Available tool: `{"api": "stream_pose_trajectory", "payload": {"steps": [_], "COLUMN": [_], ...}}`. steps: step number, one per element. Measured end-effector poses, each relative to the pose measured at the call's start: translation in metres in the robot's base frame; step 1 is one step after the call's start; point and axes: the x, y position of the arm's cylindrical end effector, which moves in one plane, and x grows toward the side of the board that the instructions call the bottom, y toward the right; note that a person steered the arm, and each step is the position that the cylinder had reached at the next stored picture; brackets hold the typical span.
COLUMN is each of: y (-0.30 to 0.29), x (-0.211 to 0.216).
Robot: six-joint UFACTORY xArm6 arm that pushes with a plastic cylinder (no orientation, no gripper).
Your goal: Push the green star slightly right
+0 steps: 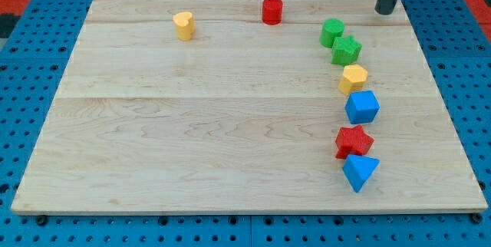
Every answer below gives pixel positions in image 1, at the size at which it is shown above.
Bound red star block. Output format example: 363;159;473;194
335;125;374;160

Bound green star block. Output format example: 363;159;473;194
331;35;362;66

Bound red cylinder block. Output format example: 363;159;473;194
262;0;283;25

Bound yellow heart block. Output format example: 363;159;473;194
173;12;195;41

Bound yellow hexagon block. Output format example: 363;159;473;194
338;64;368;95

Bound blue cube block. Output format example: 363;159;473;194
344;91;380;124

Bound green cylinder block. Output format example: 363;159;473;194
319;18;345;48

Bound blue triangle block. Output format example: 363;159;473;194
342;154;380;193

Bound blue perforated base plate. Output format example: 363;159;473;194
1;0;490;246

